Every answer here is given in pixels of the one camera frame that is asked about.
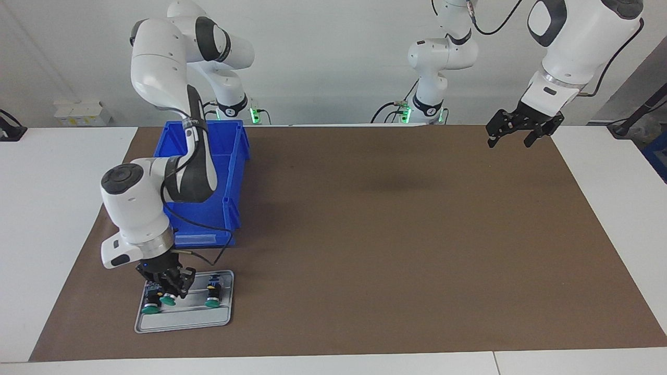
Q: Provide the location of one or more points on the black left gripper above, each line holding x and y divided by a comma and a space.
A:
529, 119

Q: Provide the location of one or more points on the black clamp mount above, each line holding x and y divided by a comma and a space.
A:
10, 133

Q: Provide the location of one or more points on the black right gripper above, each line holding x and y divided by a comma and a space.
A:
159, 268

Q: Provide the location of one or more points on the grey metal tray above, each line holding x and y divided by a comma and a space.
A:
182, 320

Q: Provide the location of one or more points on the blue crate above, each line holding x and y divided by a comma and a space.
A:
657, 156

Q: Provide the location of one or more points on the green push button switch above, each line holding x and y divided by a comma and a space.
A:
168, 300
151, 308
213, 292

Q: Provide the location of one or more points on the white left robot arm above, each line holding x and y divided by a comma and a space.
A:
573, 41

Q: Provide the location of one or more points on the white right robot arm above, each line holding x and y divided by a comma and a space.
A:
156, 62

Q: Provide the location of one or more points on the blue plastic storage bin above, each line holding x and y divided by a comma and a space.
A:
229, 156

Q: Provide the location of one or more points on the white box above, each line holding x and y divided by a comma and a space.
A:
78, 112

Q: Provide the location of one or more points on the brown table mat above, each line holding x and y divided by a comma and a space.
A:
365, 260

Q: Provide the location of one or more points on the black stand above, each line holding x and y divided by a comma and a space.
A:
620, 127

